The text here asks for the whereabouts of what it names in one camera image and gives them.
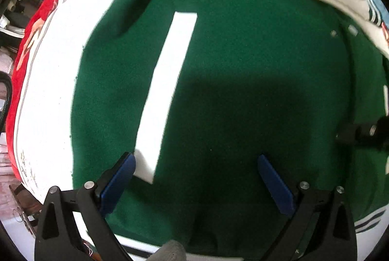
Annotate white quilted bed cover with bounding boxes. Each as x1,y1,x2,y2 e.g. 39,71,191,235
13,0,113,202

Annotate grey gloved hand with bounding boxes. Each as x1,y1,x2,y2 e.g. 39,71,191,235
146,240,186,261

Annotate green white varsity jacket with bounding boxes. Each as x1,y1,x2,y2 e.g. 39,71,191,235
71,0,388,260

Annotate red floral blanket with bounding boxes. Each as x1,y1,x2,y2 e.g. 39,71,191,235
5,0,59,180

